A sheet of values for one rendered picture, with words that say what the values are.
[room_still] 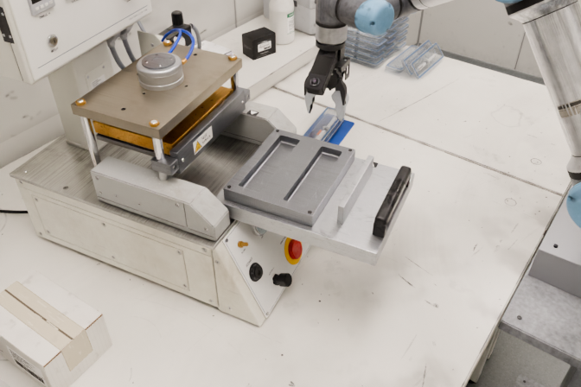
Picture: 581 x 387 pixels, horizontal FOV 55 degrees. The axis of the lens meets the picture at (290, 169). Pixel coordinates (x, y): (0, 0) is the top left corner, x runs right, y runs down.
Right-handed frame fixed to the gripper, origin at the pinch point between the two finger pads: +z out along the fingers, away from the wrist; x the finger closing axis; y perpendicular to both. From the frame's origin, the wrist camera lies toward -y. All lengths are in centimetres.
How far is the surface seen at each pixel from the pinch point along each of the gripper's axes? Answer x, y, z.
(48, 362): 9, -85, 0
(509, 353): -63, 15, 83
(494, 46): -19, 199, 61
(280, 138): -5.9, -35.0, -16.0
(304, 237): -20, -54, -12
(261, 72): 28.3, 17.7, 2.6
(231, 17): 54, 42, -1
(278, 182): -12, -48, -17
